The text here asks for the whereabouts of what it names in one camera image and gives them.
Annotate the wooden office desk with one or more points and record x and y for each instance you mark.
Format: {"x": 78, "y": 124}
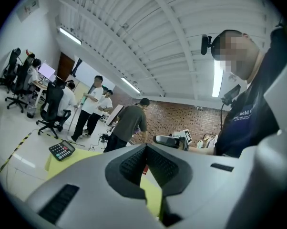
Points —
{"x": 40, "y": 86}

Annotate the person's navy t-shirt torso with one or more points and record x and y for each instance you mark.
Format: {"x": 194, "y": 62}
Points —
{"x": 248, "y": 125}

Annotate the clothes rack with garments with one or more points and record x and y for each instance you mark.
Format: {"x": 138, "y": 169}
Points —
{"x": 207, "y": 141}

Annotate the yellow-green cloth covered table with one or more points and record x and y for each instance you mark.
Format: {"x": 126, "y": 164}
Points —
{"x": 62, "y": 168}

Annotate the dark waste bin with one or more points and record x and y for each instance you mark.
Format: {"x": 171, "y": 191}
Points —
{"x": 31, "y": 111}

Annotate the round smoke detector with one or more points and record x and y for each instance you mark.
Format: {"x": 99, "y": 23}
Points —
{"x": 232, "y": 78}

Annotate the brown wooden door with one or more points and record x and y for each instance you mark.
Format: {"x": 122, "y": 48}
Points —
{"x": 65, "y": 67}

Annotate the black calculator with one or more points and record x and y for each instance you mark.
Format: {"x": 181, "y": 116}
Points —
{"x": 62, "y": 150}

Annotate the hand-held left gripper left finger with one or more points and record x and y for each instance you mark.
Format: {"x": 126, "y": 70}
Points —
{"x": 93, "y": 187}

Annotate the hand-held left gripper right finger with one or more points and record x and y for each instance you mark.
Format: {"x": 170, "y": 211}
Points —
{"x": 205, "y": 187}

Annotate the leaning white board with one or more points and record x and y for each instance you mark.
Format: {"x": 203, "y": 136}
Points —
{"x": 116, "y": 114}

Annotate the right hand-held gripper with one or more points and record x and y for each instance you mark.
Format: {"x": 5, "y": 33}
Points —
{"x": 187, "y": 137}

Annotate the lit computer monitor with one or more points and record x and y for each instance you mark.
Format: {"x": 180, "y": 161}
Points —
{"x": 46, "y": 70}

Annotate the long ceiling light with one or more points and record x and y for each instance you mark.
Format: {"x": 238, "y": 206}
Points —
{"x": 217, "y": 79}
{"x": 70, "y": 35}
{"x": 131, "y": 85}

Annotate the black chest-mounted device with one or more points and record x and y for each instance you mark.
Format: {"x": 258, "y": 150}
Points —
{"x": 231, "y": 94}

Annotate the black head-mounted camera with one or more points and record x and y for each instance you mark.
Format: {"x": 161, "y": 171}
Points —
{"x": 206, "y": 44}

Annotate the person's head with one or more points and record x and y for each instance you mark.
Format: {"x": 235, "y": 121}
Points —
{"x": 238, "y": 54}

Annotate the white wall notice panel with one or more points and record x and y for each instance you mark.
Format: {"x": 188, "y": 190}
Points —
{"x": 27, "y": 7}

